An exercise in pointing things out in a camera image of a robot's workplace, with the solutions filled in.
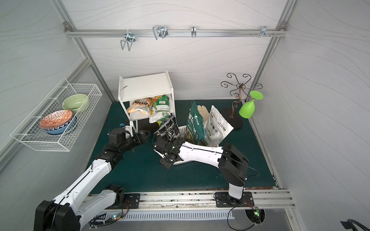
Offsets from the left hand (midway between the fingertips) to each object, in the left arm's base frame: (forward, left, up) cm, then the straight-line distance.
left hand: (145, 134), depth 81 cm
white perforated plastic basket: (+10, -20, -11) cm, 25 cm away
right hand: (-10, -12, -10) cm, 19 cm away
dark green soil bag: (-3, -28, +9) cm, 30 cm away
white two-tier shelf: (+22, +3, +17) cm, 28 cm away
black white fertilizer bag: (+3, -13, -1) cm, 13 cm away
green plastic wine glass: (+14, -60, +6) cm, 62 cm away
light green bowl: (+7, +35, +17) cm, 40 cm away
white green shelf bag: (+16, -7, +4) cm, 18 cm away
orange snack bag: (+16, +3, +8) cm, 18 cm away
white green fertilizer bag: (+4, -41, +2) cm, 41 cm away
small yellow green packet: (+18, -5, -11) cm, 22 cm away
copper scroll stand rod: (+25, -55, +12) cm, 61 cm away
